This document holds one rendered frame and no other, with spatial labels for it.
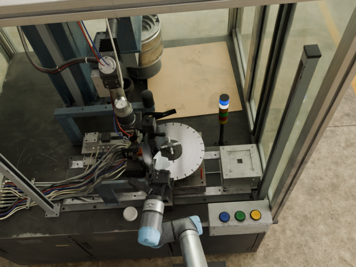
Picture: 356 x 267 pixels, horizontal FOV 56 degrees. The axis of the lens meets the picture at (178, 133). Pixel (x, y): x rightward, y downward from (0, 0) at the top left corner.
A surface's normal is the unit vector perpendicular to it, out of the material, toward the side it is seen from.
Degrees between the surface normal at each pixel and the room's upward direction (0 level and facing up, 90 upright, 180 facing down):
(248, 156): 0
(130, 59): 90
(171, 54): 0
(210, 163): 0
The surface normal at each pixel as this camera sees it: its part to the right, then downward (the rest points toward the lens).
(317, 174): -0.07, -0.54
